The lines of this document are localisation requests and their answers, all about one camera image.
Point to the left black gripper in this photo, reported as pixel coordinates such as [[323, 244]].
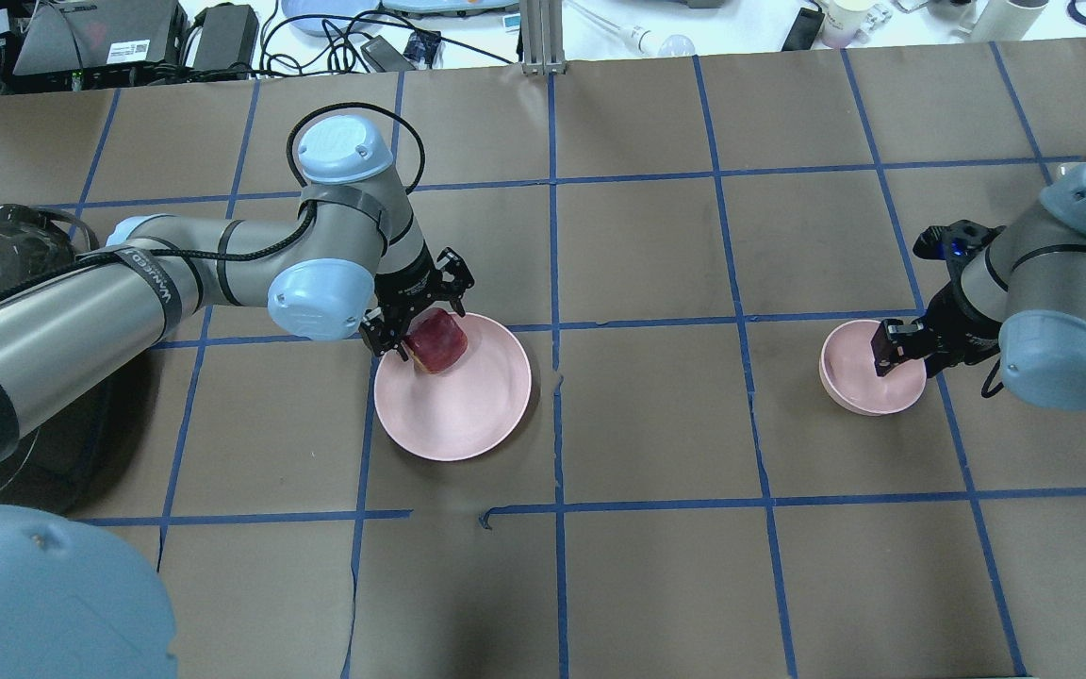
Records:
[[408, 284]]

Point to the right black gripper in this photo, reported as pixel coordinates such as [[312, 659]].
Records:
[[956, 319]]

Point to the red apple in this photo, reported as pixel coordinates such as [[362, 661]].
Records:
[[435, 341]]

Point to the pink bowl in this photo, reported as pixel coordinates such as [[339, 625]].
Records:
[[848, 375]]

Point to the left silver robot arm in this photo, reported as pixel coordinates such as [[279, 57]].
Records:
[[76, 601]]

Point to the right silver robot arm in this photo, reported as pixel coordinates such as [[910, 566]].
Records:
[[1016, 292]]

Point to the pink plate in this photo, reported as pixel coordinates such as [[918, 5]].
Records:
[[467, 410]]

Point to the blue plate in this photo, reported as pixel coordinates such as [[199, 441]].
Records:
[[313, 16]]

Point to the black power adapter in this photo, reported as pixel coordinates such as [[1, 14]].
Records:
[[381, 57]]

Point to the lavender white cup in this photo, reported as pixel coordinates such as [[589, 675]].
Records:
[[842, 21]]

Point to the black laptop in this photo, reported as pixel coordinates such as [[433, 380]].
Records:
[[100, 37]]

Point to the aluminium frame post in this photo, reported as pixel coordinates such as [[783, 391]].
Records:
[[541, 37]]

